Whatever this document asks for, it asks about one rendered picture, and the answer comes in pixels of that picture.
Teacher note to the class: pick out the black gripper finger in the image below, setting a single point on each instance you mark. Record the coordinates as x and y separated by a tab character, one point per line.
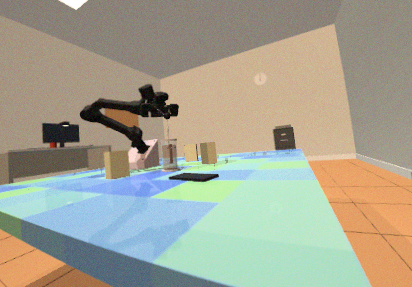
156	112
169	109

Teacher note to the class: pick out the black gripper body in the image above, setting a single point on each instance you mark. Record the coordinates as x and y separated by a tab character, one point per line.
145	107

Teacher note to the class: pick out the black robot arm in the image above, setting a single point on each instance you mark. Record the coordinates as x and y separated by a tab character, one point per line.
92	113

